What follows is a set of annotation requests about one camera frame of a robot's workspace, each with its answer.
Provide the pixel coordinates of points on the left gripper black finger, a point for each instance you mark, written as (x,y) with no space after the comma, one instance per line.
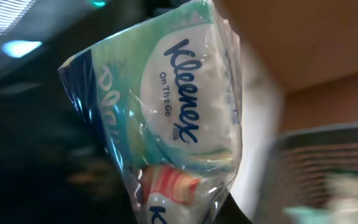
(230,213)

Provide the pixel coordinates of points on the light teal small packet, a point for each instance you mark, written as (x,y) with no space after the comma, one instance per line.
(308,215)

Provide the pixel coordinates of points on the multicolour tissue pack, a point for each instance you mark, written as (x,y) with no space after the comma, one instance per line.
(165,97)

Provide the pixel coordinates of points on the grey plastic basket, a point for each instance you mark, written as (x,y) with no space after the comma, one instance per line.
(299,165)

